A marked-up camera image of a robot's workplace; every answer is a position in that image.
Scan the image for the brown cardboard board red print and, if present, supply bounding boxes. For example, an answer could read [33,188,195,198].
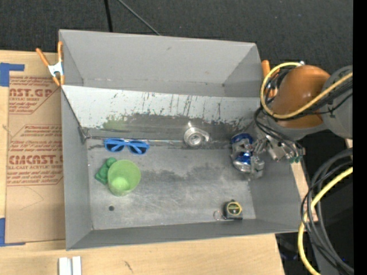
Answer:
[0,49,67,247]

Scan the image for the black and yellow tape measure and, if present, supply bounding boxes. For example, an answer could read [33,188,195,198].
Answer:
[213,199,244,221]

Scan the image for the grey metal bin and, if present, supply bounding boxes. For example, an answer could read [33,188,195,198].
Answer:
[58,29,303,251]

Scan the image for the crushed blue and silver can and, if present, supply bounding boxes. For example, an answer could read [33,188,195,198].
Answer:
[230,132,256,174]

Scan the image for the green toy figure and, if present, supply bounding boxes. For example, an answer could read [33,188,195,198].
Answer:
[95,157,118,186]

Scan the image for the light green plastic cup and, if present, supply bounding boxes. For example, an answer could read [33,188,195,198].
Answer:
[107,159,142,197]

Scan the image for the blue sunglasses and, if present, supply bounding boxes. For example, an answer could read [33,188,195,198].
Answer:
[103,137,151,155]

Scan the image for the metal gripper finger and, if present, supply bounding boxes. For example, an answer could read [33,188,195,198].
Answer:
[248,156,266,180]
[252,139,269,156]

